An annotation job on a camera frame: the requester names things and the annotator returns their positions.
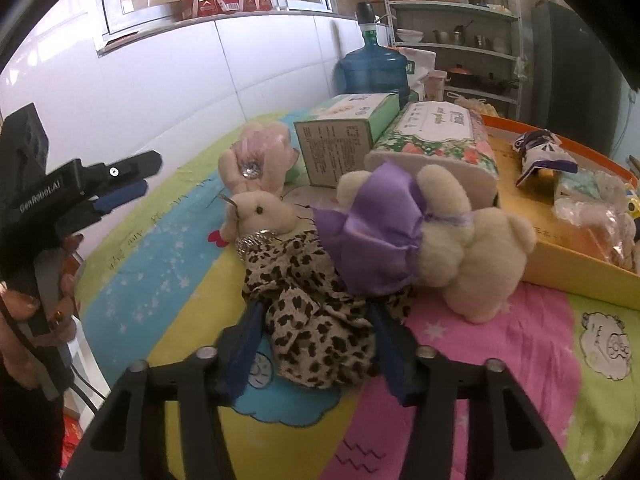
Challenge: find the leopard dress bunny plush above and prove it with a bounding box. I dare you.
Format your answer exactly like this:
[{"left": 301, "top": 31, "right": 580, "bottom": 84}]
[{"left": 217, "top": 120, "right": 417, "bottom": 391}]

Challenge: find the person's left hand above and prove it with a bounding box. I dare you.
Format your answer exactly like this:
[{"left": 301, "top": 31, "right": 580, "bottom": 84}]
[{"left": 1, "top": 234, "right": 84, "bottom": 400}]

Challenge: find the colourful cartoon blanket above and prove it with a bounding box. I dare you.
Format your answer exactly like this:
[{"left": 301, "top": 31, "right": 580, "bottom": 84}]
[{"left": 78, "top": 117, "right": 639, "bottom": 479}]

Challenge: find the purple bow bear plush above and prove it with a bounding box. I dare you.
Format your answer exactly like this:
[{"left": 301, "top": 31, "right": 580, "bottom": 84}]
[{"left": 314, "top": 162, "right": 537, "bottom": 324}]

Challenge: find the orange cardboard box tray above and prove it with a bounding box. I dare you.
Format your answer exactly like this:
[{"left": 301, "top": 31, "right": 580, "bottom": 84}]
[{"left": 482, "top": 114, "right": 640, "bottom": 297}]

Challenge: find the floral pink tissue pack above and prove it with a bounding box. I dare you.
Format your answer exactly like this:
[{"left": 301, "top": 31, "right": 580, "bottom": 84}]
[{"left": 364, "top": 101, "right": 499, "bottom": 209}]

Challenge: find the green white tissue box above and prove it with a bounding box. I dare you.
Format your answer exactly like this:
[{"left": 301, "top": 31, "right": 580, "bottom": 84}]
[{"left": 294, "top": 93, "right": 400, "bottom": 188}]

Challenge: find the purple white small pouch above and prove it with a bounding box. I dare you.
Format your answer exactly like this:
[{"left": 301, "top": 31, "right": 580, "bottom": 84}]
[{"left": 512, "top": 129, "right": 578, "bottom": 186}]

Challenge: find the clear plastic snack packet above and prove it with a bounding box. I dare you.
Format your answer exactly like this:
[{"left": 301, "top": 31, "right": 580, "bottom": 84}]
[{"left": 553, "top": 168, "right": 639, "bottom": 271}]

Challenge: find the egg carton tray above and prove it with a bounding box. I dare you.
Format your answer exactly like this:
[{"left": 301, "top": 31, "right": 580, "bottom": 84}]
[{"left": 447, "top": 92, "right": 500, "bottom": 117}]

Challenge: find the blue water jug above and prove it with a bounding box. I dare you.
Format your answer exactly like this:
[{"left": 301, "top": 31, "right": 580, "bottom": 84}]
[{"left": 340, "top": 2, "right": 410, "bottom": 108}]

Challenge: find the white flour sack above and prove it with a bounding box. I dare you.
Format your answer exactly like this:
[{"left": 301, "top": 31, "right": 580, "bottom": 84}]
[{"left": 393, "top": 47, "right": 436, "bottom": 101}]

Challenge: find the white bowl on shelf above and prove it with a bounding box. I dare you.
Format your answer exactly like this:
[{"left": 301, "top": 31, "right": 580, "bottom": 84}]
[{"left": 396, "top": 28, "right": 424, "bottom": 44}]

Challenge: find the black refrigerator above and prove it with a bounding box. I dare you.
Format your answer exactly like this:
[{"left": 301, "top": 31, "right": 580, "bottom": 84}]
[{"left": 530, "top": 1, "right": 622, "bottom": 154}]

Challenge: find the metal storage shelf rack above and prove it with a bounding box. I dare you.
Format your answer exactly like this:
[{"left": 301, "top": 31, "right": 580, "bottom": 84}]
[{"left": 383, "top": 0, "right": 525, "bottom": 119}]

